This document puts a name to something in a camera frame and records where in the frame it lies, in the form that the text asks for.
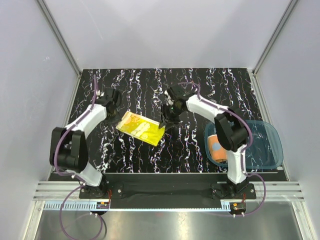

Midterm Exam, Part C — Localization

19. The aluminium frame rail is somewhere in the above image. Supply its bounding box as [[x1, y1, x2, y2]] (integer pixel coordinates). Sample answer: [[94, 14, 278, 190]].
[[247, 181, 305, 203]]

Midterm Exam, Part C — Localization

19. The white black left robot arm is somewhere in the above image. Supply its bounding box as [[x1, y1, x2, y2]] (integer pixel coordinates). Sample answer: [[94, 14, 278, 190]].
[[49, 88, 122, 198]]

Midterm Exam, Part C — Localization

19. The blue translucent plastic tray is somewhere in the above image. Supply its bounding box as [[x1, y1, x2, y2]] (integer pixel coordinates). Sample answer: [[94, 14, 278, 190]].
[[204, 120, 284, 170]]

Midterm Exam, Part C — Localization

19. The grey slotted cable duct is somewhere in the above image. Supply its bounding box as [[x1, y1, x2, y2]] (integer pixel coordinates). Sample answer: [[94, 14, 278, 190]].
[[43, 201, 110, 212]]

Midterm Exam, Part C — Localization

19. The orange polka dot towel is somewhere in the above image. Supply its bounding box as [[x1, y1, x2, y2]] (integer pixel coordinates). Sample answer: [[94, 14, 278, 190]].
[[207, 134, 227, 163]]

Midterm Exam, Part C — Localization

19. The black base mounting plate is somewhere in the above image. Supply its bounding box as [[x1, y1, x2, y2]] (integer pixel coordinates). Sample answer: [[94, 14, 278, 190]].
[[79, 173, 257, 200]]

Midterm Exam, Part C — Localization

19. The yellow patterned towel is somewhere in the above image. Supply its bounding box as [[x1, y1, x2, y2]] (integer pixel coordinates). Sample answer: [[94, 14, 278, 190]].
[[116, 111, 165, 146]]

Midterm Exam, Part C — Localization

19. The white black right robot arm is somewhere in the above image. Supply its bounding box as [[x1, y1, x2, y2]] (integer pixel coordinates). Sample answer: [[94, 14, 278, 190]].
[[158, 83, 253, 199]]

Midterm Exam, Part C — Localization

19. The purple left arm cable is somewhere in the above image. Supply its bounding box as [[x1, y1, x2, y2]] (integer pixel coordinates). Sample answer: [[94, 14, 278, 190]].
[[53, 73, 108, 238]]

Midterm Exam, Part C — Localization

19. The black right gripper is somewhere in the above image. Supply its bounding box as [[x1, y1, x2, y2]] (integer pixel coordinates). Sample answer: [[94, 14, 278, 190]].
[[158, 103, 184, 130]]

